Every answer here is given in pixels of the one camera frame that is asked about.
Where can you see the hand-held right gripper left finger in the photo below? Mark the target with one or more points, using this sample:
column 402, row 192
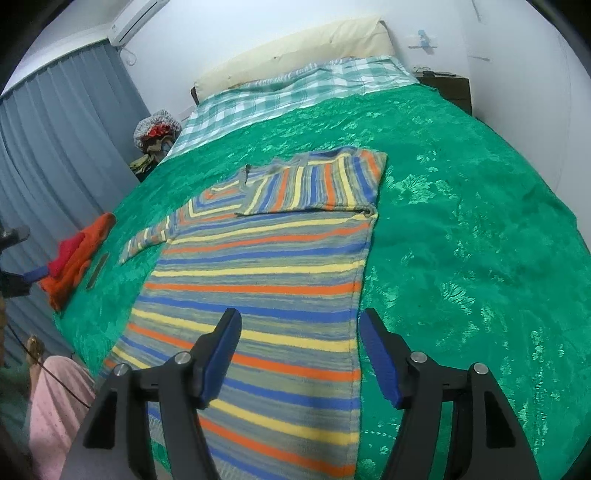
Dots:
column 221, row 364

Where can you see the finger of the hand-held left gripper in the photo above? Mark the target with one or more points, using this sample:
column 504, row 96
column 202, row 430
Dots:
column 34, row 275

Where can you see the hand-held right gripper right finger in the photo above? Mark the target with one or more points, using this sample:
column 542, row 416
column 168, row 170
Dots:
column 378, row 364

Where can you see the striped knit sweater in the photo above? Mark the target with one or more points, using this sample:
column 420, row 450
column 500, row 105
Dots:
column 258, row 295

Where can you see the pile of dark clothes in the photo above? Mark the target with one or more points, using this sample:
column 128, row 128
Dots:
column 147, row 159

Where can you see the red folded garment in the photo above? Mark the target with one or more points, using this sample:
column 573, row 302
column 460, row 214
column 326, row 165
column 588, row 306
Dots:
column 64, row 256

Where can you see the dark flat bar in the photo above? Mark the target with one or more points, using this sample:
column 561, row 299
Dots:
column 98, row 272

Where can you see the orange folded garment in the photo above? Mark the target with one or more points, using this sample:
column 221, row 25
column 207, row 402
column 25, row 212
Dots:
column 90, row 240

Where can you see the grey curtain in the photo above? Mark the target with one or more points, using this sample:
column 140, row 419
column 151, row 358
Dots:
column 60, row 152

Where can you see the green patterned blanket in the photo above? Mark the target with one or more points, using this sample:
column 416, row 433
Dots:
column 461, row 254

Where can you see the person's pink pants leg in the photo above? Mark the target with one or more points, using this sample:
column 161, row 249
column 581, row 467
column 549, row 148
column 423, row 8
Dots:
column 55, row 415

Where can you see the green checked bed sheet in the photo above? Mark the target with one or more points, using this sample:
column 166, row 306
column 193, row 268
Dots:
column 258, row 99

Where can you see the white air conditioner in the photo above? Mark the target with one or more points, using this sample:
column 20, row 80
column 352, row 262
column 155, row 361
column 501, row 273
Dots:
column 134, row 23

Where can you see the dark wooden nightstand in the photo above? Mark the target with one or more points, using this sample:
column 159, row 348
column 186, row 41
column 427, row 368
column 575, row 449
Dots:
column 450, row 90

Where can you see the cream pillow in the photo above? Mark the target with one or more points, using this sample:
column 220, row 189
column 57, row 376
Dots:
column 295, row 46

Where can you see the blue wall sticker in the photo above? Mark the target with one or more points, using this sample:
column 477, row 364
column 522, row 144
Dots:
column 422, row 41

